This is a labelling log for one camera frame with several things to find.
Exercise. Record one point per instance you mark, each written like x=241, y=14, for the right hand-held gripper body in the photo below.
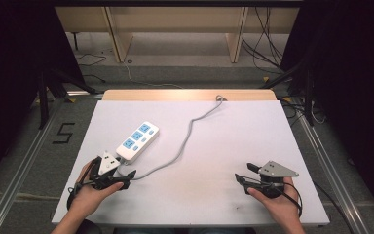
x=277, y=170

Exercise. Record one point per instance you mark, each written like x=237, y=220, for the aluminium floor rail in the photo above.
x=331, y=175
x=22, y=162

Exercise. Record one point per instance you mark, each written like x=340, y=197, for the white table board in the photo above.
x=224, y=156

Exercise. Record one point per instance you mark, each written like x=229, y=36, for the black curtain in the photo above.
x=13, y=65
x=354, y=81

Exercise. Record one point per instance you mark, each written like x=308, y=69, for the person's right hand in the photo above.
x=282, y=206

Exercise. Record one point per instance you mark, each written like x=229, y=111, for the black metal stand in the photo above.
x=43, y=97
x=309, y=100

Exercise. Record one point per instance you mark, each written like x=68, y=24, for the white power strip blue sockets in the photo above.
x=138, y=141

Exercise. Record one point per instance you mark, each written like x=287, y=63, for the person's left hand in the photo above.
x=89, y=198

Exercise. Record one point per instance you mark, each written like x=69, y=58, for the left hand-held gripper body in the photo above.
x=107, y=164

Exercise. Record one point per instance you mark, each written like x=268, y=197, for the light wooden bench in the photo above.
x=175, y=19

